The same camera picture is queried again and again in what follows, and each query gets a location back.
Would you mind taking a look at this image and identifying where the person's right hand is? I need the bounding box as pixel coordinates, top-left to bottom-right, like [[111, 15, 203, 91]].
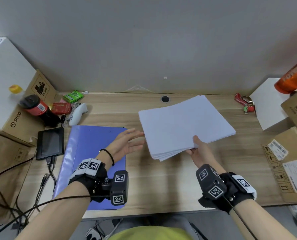
[[185, 135, 227, 176]]

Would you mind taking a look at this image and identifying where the person's left hand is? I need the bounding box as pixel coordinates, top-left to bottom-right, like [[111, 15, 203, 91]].
[[105, 128, 145, 165]]

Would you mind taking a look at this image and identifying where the blue plastic folder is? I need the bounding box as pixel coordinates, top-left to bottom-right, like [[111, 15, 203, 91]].
[[52, 125, 128, 211]]

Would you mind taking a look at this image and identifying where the tidy white paper stack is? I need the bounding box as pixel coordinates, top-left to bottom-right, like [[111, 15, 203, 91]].
[[138, 95, 236, 162]]

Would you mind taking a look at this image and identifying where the person's right forearm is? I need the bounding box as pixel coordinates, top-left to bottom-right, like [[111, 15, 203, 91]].
[[229, 198, 297, 240]]

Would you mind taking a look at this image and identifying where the person's left forearm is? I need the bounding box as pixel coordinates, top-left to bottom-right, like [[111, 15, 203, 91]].
[[15, 181, 92, 240]]

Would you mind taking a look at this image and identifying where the person's yellow shirt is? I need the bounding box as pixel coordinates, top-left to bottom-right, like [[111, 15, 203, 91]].
[[113, 226, 193, 240]]

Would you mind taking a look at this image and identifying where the white handheld controller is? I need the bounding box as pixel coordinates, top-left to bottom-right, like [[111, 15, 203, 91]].
[[68, 103, 89, 127]]

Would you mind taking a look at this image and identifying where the clear tape piece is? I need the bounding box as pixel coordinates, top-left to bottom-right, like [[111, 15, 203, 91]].
[[123, 85, 154, 93]]

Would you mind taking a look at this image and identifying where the green gum packet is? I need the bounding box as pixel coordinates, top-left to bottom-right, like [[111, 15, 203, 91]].
[[63, 90, 84, 103]]

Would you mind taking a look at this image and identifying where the red snack packet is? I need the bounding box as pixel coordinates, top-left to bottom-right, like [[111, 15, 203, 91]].
[[51, 102, 72, 115]]

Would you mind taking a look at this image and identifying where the small black tablet screen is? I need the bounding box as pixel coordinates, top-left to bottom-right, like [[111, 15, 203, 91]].
[[36, 127, 65, 161]]

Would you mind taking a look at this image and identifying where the dark brown chair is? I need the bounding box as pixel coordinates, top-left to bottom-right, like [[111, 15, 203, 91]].
[[190, 223, 209, 240]]

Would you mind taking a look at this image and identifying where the small white box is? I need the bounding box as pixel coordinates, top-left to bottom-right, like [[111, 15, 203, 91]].
[[249, 78, 293, 131]]

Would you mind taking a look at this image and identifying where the flat cardboard box with labels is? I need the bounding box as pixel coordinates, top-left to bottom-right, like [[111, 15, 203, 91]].
[[262, 127, 297, 204]]

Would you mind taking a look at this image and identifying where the red can with black lid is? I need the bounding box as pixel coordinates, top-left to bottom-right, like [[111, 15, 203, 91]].
[[19, 94, 49, 117]]

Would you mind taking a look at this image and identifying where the white power strip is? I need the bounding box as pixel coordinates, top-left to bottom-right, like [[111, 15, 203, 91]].
[[85, 227, 103, 240]]

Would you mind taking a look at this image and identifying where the orange drink bottle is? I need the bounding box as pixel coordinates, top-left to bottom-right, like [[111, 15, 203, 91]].
[[274, 52, 297, 95]]

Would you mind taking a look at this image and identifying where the yellow bottle cap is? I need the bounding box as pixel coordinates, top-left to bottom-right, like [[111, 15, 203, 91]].
[[8, 84, 23, 94]]

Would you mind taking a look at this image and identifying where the plain brown cardboard box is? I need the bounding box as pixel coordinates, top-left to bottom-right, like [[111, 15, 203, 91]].
[[0, 131, 37, 224]]

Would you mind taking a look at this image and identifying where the brown box with white top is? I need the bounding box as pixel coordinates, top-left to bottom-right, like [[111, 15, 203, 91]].
[[0, 37, 58, 147]]

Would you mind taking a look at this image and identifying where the black bead bracelet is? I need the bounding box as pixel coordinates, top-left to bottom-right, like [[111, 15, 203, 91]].
[[100, 148, 115, 167]]

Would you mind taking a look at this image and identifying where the black wrist camera with markers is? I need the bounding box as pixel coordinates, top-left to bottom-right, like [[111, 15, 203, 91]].
[[195, 164, 258, 215], [68, 158, 129, 206]]

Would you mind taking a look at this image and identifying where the white coiled cable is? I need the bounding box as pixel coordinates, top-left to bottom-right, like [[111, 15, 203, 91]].
[[61, 102, 81, 127]]

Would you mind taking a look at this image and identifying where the red keychain with green charm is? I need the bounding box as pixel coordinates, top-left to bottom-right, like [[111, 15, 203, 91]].
[[234, 93, 256, 115]]

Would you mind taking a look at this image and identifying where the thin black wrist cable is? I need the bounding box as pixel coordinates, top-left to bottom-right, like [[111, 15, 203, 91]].
[[223, 196, 258, 240], [0, 195, 112, 240]]

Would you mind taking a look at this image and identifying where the black tablet cable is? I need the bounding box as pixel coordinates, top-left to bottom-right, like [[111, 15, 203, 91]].
[[46, 155, 57, 183]]

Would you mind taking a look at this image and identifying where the black cable bundle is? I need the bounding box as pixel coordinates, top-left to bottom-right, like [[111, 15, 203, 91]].
[[0, 153, 55, 234]]

